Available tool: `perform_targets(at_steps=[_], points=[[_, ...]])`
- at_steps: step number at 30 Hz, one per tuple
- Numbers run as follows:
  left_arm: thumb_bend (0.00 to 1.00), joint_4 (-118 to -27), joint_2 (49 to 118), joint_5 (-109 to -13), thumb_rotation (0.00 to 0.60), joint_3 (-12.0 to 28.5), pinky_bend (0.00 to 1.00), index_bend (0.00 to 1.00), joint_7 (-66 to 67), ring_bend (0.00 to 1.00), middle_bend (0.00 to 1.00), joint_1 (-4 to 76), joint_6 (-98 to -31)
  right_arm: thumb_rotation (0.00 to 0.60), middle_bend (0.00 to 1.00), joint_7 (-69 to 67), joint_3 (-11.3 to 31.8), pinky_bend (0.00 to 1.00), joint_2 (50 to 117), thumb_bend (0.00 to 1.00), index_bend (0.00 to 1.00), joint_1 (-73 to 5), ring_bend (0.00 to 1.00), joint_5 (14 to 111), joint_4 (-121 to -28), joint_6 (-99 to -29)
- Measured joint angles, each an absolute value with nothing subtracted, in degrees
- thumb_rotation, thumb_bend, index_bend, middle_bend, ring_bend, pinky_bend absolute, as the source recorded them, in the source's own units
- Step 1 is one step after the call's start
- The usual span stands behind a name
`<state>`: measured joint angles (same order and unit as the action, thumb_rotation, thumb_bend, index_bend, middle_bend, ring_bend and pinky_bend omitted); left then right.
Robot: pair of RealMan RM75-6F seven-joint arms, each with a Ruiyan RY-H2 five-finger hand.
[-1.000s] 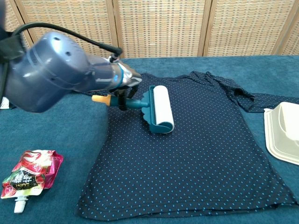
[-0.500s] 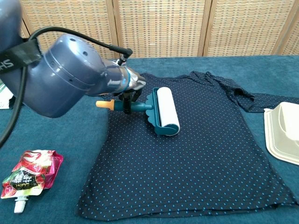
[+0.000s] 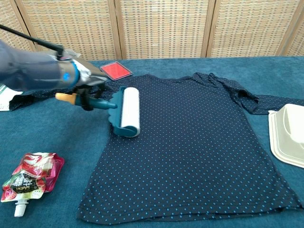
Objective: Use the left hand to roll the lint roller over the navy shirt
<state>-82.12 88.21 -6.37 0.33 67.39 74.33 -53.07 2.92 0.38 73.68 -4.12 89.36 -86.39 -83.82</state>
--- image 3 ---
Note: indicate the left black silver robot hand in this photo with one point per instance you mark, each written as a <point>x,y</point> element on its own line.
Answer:
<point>91,76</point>

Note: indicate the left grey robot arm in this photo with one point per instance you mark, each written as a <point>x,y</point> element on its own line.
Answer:
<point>35,71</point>

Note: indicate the navy dotted long-sleeve shirt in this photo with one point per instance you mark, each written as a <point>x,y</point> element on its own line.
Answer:
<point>190,147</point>

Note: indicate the red ink pad case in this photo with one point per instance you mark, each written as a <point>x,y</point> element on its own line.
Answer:
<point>116,70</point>

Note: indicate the blue carpet table cover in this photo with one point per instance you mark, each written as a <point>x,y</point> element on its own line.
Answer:
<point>52,133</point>

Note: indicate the green white paper package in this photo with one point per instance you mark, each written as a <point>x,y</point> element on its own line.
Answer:
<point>7,95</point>

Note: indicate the woven bamboo folding screen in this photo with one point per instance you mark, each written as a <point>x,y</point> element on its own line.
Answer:
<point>164,28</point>

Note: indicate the red drink pouch with spout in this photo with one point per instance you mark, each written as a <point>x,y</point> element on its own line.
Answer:
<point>33,175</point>

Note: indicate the white plastic lunch container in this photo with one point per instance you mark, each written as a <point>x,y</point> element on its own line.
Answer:
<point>288,135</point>

